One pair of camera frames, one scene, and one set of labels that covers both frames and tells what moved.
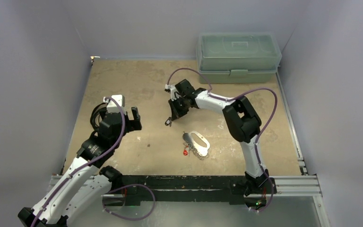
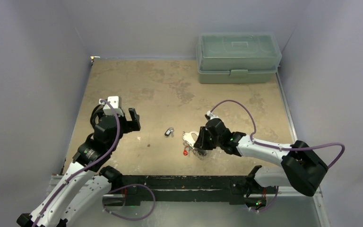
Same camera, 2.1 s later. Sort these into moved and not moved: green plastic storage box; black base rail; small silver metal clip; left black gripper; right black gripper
Moved: right black gripper; small silver metal clip
Not moved: black base rail; green plastic storage box; left black gripper
